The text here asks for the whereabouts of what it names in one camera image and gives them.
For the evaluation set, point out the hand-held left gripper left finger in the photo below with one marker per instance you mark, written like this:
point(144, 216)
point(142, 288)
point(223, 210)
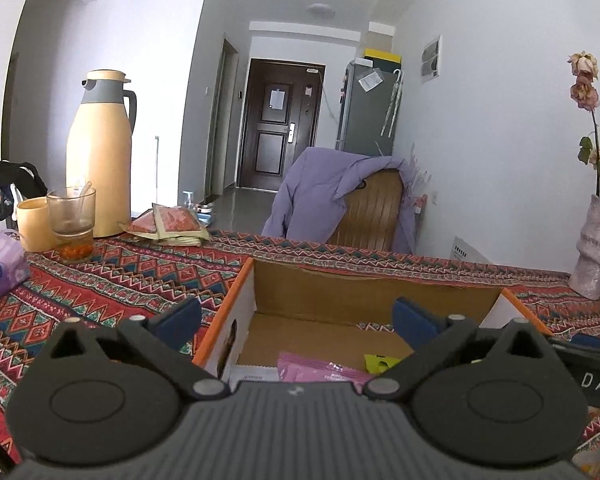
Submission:
point(180, 317)

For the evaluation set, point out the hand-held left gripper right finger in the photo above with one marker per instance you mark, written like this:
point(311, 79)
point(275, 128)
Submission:
point(412, 317)

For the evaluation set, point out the green snack packet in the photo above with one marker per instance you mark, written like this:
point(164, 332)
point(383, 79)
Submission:
point(377, 362)

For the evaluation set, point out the red cardboard box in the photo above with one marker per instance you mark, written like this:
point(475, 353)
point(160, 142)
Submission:
point(330, 300)

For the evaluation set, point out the white cracker snack packet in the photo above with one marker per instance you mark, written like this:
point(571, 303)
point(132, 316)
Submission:
point(252, 377)

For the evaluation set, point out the pink snack packet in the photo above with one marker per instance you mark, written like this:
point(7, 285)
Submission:
point(315, 370)

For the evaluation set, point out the red patterned tablecloth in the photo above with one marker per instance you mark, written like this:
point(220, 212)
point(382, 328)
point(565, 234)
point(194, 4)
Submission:
point(130, 280)

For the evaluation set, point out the stack of red printed sachets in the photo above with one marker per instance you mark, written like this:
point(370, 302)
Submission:
point(172, 222)

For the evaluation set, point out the wooden chair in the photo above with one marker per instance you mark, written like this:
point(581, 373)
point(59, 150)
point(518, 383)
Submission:
point(370, 215)

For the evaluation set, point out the clear spray bottle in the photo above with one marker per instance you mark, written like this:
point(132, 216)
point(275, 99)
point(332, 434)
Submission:
point(188, 200)

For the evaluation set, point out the pink ribbed vase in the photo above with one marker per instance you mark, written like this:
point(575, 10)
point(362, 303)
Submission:
point(595, 250)

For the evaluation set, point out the clear drinking glass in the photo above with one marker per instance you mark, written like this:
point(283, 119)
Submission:
point(72, 230)

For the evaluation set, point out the pale dried stems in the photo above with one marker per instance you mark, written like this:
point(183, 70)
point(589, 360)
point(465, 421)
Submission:
point(416, 170)

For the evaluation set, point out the purple jacket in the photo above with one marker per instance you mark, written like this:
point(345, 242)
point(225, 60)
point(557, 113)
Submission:
point(310, 190)

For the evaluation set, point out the beige thermos jug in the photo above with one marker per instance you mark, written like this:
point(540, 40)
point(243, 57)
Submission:
point(97, 170)

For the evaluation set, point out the beige mug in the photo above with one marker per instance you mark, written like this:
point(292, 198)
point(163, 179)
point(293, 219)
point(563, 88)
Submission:
point(30, 225)

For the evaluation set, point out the dark brown entrance door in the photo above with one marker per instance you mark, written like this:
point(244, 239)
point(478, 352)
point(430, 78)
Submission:
point(270, 155)

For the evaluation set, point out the purple tissue pack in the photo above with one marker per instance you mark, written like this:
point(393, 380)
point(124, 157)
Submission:
point(0, 270)

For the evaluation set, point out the interior side door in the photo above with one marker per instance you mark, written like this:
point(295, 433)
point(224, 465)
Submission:
point(220, 135)

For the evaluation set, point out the grey refrigerator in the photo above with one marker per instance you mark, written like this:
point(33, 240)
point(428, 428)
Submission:
point(365, 120)

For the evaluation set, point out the folded pale umbrella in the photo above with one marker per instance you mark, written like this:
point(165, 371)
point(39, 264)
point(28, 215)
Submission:
point(392, 105)

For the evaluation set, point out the black bag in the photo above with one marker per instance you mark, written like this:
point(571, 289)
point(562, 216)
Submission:
point(10, 175)

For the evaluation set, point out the white paper on door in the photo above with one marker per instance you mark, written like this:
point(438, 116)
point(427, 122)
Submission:
point(277, 100)

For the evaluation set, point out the white paper on refrigerator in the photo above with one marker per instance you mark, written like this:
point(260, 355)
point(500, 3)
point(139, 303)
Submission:
point(371, 81)

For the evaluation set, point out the yellow flat box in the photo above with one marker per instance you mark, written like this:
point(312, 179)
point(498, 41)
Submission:
point(382, 56)

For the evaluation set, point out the dried pink roses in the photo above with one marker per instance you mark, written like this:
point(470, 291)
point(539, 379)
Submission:
point(582, 95)

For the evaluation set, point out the plain cardboard carton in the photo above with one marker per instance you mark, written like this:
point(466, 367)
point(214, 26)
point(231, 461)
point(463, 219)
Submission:
point(381, 36)

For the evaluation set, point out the round ceiling light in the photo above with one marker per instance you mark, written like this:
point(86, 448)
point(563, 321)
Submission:
point(321, 9)

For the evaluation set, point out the white wall heater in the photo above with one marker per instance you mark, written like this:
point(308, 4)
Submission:
point(472, 252)

